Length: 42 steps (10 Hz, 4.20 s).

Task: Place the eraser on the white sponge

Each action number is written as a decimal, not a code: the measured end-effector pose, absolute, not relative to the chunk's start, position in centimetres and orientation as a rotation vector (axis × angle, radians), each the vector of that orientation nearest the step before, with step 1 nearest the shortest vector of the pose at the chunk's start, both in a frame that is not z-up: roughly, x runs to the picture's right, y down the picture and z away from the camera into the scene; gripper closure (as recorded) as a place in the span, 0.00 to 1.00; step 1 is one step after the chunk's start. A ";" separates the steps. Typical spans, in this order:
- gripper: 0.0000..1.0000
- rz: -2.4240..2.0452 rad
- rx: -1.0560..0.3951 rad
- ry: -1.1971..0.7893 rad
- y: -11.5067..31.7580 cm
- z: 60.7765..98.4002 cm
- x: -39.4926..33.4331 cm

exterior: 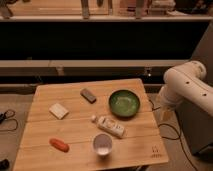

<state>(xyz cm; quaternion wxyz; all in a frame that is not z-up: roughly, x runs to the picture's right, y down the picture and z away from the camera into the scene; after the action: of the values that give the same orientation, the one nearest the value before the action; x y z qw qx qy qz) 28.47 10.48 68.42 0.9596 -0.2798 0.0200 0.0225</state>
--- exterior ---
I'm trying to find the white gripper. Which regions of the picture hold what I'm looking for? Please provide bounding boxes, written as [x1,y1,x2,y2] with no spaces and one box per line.
[158,85,181,121]

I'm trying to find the dark grey eraser block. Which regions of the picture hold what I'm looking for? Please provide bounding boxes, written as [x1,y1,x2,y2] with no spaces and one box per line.
[80,89,96,104]

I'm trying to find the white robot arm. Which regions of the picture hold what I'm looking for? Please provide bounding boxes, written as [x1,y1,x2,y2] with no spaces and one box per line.
[157,60,213,120]

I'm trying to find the white sponge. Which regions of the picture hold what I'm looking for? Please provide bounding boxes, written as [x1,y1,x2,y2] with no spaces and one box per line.
[49,103,69,119]

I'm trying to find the green bowl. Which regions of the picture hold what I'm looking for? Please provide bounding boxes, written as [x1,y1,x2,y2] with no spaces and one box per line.
[108,90,140,118]

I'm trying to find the white plastic bottle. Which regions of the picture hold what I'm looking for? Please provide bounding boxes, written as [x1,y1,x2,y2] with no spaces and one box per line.
[91,115,125,138]

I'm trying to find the white cup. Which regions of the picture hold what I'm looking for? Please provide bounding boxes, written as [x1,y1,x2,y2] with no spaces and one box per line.
[93,134,112,157]

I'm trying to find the orange toy carrot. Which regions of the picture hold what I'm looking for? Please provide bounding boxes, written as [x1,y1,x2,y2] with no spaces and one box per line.
[49,138,69,152]

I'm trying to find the black object floor corner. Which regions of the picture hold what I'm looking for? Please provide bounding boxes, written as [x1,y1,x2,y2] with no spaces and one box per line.
[0,159,10,170]

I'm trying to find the black floor cable right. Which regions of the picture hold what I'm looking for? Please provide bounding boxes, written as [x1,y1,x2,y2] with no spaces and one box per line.
[147,98,200,171]

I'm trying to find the black floor cable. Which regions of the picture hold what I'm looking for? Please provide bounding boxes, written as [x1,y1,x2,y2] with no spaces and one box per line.
[0,108,19,132]
[147,98,200,171]

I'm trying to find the black floor cable left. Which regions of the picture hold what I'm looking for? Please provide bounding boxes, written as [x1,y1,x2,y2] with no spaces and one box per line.
[0,108,19,132]

